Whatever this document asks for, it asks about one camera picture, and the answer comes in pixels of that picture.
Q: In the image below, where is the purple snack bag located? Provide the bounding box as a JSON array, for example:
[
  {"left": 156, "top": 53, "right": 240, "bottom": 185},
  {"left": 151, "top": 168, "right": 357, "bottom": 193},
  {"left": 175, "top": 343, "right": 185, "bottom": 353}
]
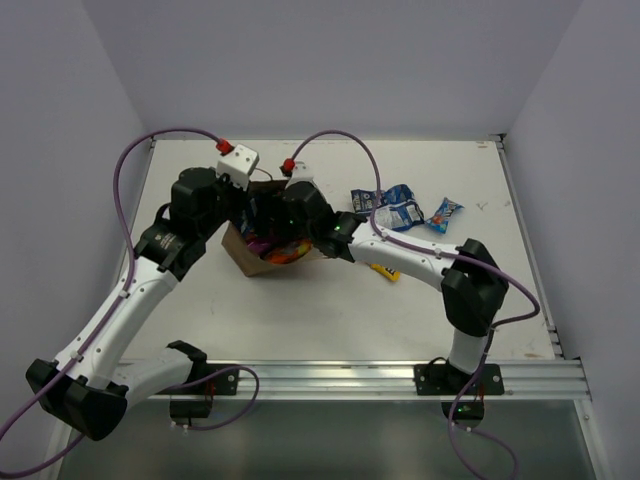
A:
[{"left": 246, "top": 236, "right": 274, "bottom": 257}]

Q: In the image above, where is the orange snack bag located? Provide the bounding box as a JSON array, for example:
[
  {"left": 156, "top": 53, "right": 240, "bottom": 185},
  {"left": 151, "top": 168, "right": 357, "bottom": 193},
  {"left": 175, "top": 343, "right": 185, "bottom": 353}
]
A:
[{"left": 263, "top": 239, "right": 313, "bottom": 265}]

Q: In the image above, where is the brown paper bag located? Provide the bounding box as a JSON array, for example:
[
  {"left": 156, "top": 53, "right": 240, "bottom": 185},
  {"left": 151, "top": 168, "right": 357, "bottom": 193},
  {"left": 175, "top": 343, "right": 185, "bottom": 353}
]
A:
[{"left": 221, "top": 178, "right": 323, "bottom": 277}]

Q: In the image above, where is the blue white cookie bag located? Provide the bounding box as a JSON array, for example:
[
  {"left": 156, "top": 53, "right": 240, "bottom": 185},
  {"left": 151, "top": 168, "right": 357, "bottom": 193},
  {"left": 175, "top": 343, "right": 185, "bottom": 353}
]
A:
[{"left": 351, "top": 184, "right": 424, "bottom": 232}]

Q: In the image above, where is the yellow M&M pack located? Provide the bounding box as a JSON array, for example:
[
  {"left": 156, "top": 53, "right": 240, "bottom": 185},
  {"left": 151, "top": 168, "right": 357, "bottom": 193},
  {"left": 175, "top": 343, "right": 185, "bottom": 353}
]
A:
[{"left": 369, "top": 264, "right": 401, "bottom": 282}]

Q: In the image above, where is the small blue M&M pack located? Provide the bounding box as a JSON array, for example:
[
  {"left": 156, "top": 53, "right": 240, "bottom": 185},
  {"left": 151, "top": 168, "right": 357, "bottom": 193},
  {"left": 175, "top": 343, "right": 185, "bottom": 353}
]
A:
[{"left": 425, "top": 197, "right": 464, "bottom": 234}]

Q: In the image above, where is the blue Doritos bag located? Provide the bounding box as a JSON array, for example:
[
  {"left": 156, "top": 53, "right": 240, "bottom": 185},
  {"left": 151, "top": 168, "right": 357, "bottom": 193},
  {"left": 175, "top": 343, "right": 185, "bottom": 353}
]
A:
[{"left": 238, "top": 198, "right": 258, "bottom": 238}]

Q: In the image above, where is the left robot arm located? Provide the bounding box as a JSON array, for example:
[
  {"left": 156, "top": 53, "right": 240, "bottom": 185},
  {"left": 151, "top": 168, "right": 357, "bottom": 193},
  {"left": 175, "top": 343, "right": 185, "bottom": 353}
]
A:
[{"left": 26, "top": 168, "right": 249, "bottom": 441}]

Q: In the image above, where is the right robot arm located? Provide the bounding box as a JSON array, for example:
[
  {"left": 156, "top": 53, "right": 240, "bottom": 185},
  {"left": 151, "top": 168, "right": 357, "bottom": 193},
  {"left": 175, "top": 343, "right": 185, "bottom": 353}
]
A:
[{"left": 254, "top": 181, "right": 508, "bottom": 393}]

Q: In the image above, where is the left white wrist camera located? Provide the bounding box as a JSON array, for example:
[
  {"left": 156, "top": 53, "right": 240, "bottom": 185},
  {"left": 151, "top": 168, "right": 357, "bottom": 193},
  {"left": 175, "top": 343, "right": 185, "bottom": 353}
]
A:
[{"left": 215, "top": 144, "right": 260, "bottom": 190}]

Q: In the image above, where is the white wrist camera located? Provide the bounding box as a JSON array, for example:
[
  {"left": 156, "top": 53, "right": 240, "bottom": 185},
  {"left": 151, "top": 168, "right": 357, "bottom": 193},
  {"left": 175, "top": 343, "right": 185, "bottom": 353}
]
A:
[
  {"left": 215, "top": 144, "right": 260, "bottom": 190},
  {"left": 280, "top": 158, "right": 314, "bottom": 188}
]

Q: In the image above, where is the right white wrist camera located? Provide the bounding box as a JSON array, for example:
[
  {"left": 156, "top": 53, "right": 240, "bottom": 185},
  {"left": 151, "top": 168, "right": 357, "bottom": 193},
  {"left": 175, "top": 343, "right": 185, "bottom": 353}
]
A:
[{"left": 280, "top": 158, "right": 314, "bottom": 188}]

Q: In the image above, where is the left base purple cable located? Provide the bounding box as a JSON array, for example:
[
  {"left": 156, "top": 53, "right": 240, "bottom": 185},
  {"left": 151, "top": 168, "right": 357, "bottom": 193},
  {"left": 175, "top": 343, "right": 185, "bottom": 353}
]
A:
[{"left": 172, "top": 367, "right": 261, "bottom": 434}]

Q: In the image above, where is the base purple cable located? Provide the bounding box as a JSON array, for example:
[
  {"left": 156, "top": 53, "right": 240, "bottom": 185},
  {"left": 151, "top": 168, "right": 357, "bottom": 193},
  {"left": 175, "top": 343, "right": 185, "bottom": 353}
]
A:
[
  {"left": 172, "top": 367, "right": 261, "bottom": 434},
  {"left": 447, "top": 377, "right": 521, "bottom": 480}
]

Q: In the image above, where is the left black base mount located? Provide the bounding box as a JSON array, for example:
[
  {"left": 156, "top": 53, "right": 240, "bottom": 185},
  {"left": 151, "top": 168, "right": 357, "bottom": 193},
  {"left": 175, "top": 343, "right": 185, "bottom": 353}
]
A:
[{"left": 163, "top": 363, "right": 239, "bottom": 424}]

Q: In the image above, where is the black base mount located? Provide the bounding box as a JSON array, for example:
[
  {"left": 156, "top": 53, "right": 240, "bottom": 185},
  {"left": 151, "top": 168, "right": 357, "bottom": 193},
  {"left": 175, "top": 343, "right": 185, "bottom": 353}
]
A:
[
  {"left": 413, "top": 357, "right": 505, "bottom": 426},
  {"left": 163, "top": 363, "right": 239, "bottom": 424}
]

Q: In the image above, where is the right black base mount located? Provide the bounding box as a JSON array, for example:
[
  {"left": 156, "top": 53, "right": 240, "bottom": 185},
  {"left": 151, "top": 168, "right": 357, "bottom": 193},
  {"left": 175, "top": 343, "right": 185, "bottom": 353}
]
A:
[{"left": 413, "top": 357, "right": 505, "bottom": 426}]

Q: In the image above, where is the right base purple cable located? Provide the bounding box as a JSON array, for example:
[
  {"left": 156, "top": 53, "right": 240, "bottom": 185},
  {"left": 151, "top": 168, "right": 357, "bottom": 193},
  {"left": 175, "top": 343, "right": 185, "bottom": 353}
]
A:
[{"left": 447, "top": 377, "right": 521, "bottom": 480}]

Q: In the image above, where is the aluminium front rail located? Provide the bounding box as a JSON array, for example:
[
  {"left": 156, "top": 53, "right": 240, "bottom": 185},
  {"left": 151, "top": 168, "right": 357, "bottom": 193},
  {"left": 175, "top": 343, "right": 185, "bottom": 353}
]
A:
[{"left": 149, "top": 357, "right": 594, "bottom": 401}]

